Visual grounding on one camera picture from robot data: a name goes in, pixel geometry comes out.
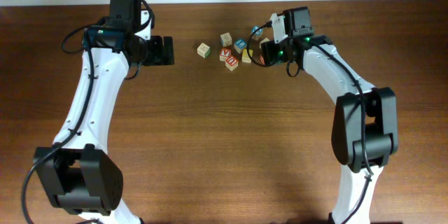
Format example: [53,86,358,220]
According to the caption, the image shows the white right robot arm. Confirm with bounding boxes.
[261,35,398,223]

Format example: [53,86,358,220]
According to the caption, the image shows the natural block grey print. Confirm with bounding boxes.
[220,32,232,48]

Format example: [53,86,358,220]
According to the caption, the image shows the natural block red print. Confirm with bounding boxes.
[259,38,270,49]

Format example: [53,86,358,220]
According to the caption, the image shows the natural block green print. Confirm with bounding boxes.
[197,43,211,58]

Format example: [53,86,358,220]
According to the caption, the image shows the red letter A block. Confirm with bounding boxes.
[219,48,232,62]

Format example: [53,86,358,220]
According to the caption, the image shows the red letter U block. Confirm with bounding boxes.
[225,56,239,71]

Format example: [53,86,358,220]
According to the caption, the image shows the blue number five block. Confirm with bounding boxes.
[251,26,263,41]

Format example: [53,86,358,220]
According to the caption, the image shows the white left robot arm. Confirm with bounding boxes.
[29,8,174,223]

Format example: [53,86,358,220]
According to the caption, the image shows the yellow wooden block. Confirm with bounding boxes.
[241,49,253,63]

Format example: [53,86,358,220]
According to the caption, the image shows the blue letter H block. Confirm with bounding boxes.
[234,39,247,54]

